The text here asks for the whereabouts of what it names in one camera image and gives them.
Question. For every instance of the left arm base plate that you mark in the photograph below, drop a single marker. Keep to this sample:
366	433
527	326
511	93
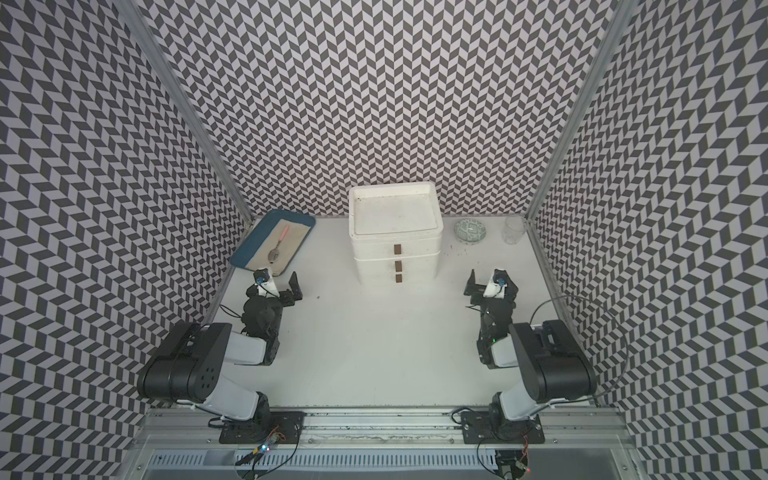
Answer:
281	427

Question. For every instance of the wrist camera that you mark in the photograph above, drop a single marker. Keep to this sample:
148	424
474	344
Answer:
497	285
264	282

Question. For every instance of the white drawer cabinet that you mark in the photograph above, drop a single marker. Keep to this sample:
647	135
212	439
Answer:
381	216

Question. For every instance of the pink handled spoon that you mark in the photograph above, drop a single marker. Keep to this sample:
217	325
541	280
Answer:
273	254

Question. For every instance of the green patterned small dish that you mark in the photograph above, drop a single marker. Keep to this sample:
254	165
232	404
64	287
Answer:
470	231

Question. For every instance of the blue tray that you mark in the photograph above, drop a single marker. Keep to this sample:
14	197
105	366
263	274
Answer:
270	219

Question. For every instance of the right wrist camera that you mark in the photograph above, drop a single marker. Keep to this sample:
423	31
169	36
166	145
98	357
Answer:
497	285

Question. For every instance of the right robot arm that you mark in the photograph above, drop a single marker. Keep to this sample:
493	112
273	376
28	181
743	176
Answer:
553	368

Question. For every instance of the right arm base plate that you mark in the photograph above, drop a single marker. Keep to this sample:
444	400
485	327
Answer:
481	427

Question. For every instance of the aluminium front rail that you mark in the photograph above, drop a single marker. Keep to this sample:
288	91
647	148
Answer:
393	428

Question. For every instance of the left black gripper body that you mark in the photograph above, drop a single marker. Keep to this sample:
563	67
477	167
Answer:
286	299

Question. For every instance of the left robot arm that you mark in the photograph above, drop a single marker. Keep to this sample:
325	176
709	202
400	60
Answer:
187	367

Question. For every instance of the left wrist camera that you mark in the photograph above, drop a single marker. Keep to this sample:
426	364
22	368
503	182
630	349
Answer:
264	282

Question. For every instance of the clear glass cup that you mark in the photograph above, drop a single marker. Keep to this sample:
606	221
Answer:
514	229

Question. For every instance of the beige tray liner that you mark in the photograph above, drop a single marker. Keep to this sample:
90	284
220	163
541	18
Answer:
262	240

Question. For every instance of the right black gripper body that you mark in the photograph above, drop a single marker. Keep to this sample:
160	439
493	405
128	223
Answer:
477	296

